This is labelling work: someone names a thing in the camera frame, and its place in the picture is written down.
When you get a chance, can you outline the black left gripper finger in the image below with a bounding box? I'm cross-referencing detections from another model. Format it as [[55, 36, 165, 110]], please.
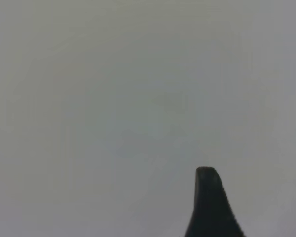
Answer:
[[184, 166, 247, 237]]

